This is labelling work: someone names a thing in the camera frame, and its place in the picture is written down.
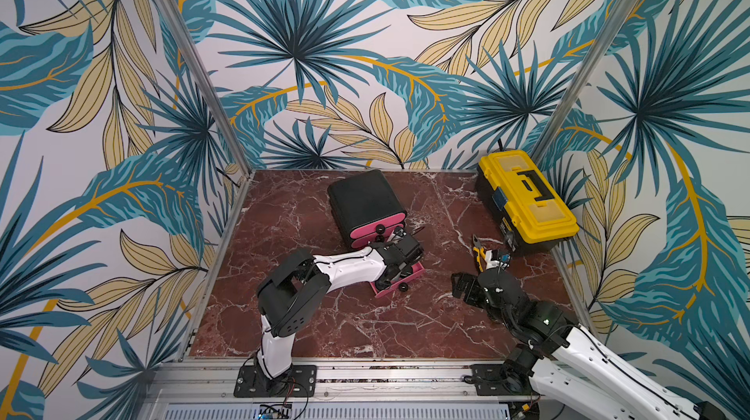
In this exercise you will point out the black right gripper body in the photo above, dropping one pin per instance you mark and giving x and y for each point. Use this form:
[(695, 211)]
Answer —
[(492, 271)]

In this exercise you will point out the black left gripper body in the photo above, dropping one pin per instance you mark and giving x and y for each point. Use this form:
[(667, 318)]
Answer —
[(399, 273)]

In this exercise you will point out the yellow handled pliers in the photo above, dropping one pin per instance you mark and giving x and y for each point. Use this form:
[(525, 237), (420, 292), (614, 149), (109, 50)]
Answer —
[(479, 253)]

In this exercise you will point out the pink top drawer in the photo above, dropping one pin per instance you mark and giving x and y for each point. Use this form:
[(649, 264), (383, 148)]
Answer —
[(370, 226)]

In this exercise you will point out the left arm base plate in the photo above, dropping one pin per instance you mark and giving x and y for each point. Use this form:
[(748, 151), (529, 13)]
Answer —
[(299, 381)]

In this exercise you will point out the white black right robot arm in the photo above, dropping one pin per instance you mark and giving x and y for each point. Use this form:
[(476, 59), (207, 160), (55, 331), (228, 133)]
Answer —
[(556, 357)]

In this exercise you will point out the black pink drawer cabinet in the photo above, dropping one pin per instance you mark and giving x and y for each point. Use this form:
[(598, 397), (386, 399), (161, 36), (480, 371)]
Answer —
[(359, 198)]

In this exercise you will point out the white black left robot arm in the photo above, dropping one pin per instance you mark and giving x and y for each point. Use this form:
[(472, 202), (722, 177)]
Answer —
[(292, 293)]

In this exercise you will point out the aluminium front rail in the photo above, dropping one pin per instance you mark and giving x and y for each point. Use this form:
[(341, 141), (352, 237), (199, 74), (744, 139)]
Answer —
[(200, 381)]

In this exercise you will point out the yellow black toolbox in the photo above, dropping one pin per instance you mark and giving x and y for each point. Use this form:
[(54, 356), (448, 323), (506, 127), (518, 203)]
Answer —
[(531, 216)]

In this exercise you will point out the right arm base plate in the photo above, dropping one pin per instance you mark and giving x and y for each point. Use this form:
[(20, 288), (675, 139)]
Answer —
[(499, 379)]

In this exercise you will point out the pink bottom drawer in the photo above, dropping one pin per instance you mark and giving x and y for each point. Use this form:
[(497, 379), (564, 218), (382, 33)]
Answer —
[(400, 284)]

